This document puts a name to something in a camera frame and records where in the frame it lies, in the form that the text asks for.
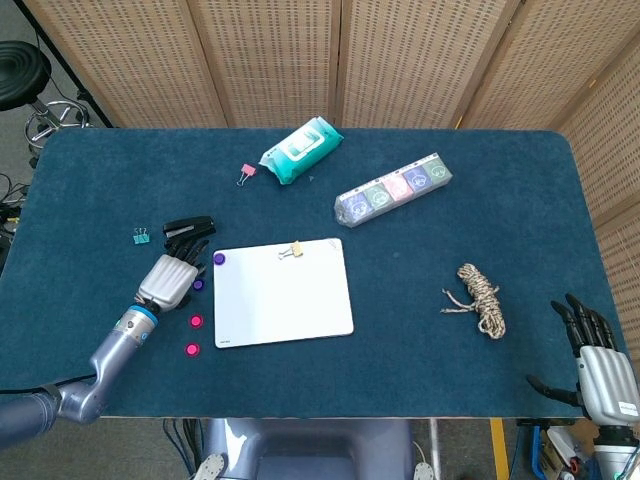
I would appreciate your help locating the yellow binder clip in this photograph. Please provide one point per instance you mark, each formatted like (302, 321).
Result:
(297, 249)

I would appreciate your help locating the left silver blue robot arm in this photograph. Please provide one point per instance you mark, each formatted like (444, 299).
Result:
(110, 350)

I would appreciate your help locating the black diagonal pole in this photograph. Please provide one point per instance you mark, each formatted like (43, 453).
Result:
(65, 65)

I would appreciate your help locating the black stapler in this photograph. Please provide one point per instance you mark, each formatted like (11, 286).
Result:
(192, 226)

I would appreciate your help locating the green wet wipes pack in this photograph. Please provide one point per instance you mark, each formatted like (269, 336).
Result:
(300, 150)

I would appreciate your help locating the teal binder clip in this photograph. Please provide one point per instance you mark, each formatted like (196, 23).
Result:
(141, 239)

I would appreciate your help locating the wrapped tissue multipack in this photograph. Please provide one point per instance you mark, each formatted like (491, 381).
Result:
(395, 190)

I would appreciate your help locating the grey blue robot torso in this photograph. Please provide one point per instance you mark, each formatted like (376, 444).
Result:
(310, 450)

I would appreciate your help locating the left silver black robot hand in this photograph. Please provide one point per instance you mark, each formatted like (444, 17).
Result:
(167, 282)

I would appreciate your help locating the purple round magnet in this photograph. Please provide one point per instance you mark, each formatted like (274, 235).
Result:
(198, 284)
(219, 258)

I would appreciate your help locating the blue plastic crate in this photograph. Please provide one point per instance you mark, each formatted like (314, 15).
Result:
(537, 450)

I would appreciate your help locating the pink binder clip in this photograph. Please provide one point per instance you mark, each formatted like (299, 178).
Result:
(248, 170)

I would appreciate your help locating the pink round magnet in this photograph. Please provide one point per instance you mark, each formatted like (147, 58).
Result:
(192, 349)
(196, 321)

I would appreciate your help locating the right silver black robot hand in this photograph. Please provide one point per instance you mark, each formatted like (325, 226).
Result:
(607, 385)

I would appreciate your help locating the black round stool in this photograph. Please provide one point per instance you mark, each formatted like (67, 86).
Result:
(20, 70)

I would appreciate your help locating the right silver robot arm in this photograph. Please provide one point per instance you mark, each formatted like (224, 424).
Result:
(617, 455)

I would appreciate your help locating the blue felt table cloth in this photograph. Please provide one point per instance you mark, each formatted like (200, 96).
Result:
(400, 360)

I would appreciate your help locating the silver paper clips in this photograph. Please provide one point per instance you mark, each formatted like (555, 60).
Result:
(331, 243)

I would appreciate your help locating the white magnetic board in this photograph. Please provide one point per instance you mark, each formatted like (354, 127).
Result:
(285, 300)

